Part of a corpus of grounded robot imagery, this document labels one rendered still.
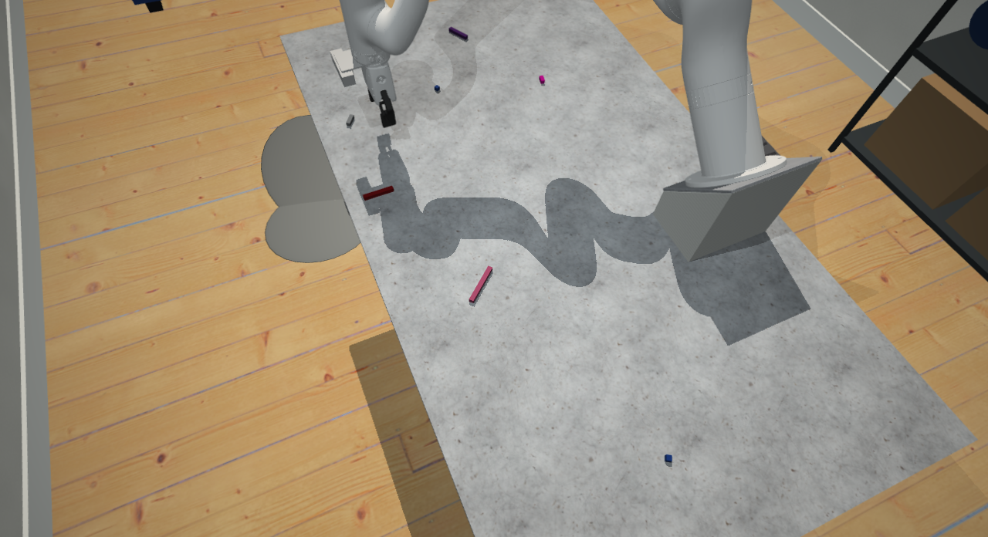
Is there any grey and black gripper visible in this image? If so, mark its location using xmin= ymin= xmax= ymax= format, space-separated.
xmin=361 ymin=57 xmax=397 ymax=128

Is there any pink rod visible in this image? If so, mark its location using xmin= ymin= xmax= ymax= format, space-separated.
xmin=469 ymin=266 xmax=492 ymax=303

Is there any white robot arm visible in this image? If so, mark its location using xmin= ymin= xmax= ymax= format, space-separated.
xmin=330 ymin=0 xmax=787 ymax=187

